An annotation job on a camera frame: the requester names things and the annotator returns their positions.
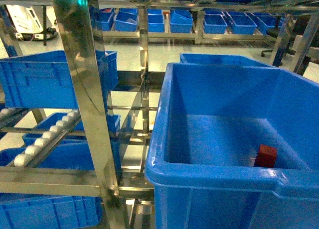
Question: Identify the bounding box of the red magnetic block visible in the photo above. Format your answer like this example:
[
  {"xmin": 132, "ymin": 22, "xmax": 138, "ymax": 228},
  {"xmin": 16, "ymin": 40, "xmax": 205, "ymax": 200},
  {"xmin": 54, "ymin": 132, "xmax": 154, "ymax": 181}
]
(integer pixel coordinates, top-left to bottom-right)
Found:
[{"xmin": 254, "ymin": 144, "xmax": 278, "ymax": 168}]

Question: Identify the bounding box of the large blue bin right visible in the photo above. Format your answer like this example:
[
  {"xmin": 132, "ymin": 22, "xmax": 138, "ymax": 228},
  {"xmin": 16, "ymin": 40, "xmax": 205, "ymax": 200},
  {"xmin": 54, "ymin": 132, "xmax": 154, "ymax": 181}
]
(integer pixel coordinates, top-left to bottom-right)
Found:
[{"xmin": 145, "ymin": 63, "xmax": 319, "ymax": 229}]

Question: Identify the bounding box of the blue bin upper left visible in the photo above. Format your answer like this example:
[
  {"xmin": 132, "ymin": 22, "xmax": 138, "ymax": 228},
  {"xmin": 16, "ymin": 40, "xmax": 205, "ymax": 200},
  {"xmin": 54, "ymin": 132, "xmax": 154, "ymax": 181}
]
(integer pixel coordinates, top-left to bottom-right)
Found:
[{"xmin": 0, "ymin": 50, "xmax": 118, "ymax": 109}]

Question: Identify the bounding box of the white roller track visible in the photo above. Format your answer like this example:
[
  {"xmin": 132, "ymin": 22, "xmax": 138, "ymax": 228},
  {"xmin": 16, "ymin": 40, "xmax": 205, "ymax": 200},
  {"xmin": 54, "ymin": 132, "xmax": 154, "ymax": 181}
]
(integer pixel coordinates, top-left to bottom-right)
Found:
[{"xmin": 13, "ymin": 110, "xmax": 80, "ymax": 167}]

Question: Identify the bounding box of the steel rack front crossbar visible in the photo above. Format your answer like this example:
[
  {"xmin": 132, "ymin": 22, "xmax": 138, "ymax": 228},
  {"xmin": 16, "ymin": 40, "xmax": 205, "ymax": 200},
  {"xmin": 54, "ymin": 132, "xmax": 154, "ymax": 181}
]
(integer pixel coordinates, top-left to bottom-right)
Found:
[{"xmin": 0, "ymin": 167, "xmax": 101, "ymax": 197}]

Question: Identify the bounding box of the blue bin lower left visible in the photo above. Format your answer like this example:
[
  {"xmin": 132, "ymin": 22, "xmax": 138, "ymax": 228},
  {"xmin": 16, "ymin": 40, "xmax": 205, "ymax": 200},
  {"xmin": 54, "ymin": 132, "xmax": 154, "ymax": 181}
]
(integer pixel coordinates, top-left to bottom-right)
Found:
[{"xmin": 0, "ymin": 142, "xmax": 103, "ymax": 229}]

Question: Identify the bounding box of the steel rack vertical post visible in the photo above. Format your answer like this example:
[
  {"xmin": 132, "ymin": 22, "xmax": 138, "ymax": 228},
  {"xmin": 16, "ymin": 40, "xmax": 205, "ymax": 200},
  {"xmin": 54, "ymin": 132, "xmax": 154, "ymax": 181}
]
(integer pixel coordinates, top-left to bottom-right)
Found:
[{"xmin": 52, "ymin": 0, "xmax": 129, "ymax": 229}]

